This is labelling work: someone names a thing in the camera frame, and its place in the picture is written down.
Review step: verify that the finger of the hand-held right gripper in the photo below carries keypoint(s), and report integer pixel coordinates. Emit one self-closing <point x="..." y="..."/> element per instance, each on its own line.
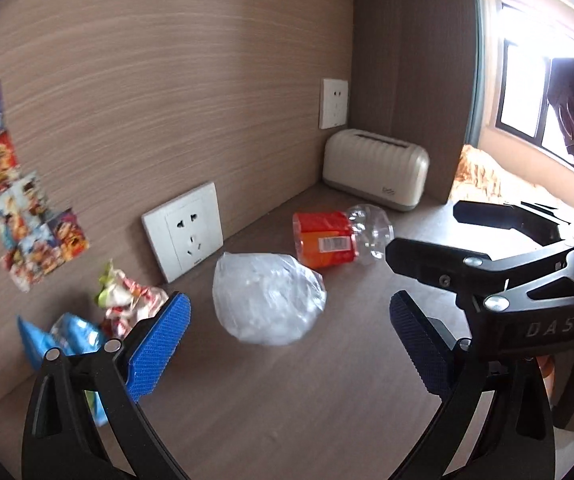
<point x="507" y="217"/>
<point x="432" y="260"/>

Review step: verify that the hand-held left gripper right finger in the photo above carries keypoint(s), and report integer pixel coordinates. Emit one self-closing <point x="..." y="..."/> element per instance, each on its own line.
<point x="417" y="347"/>

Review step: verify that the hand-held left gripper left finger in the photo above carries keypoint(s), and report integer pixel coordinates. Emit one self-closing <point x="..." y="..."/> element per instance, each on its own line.
<point x="159" y="345"/>

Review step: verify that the clear plastic bag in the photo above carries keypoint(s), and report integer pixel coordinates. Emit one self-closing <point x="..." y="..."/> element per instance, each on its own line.
<point x="267" y="300"/>

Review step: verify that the orange patterned blanket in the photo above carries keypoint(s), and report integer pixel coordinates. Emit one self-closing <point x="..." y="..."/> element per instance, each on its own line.
<point x="487" y="170"/>

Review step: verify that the red green crumpled wrapper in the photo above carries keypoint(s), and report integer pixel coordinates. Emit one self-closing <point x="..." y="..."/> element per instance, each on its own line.
<point x="127" y="300"/>

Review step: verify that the blue snack wrapper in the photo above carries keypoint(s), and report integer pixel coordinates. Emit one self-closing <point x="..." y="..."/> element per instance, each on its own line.
<point x="67" y="335"/>

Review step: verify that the plastic bottle with red label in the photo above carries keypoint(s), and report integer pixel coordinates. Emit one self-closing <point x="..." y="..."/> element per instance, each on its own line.
<point x="324" y="240"/>

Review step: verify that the cream ribbed box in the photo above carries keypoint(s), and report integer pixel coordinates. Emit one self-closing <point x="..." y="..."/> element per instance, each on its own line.
<point x="372" y="165"/>

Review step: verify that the window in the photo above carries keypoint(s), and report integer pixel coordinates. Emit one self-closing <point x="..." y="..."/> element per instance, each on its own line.
<point x="522" y="85"/>

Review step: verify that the wooden desk hutch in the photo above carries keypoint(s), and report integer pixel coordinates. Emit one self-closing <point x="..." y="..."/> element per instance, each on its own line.
<point x="407" y="60"/>

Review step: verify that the cluster of cartoon stickers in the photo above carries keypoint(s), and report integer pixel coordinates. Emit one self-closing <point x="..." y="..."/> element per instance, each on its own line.
<point x="22" y="210"/>

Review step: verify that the large white wall socket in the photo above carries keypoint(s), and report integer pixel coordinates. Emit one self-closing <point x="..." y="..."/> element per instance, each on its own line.
<point x="187" y="230"/>

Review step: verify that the small white wall socket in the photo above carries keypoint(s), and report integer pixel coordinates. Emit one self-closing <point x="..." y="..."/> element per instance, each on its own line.
<point x="334" y="105"/>

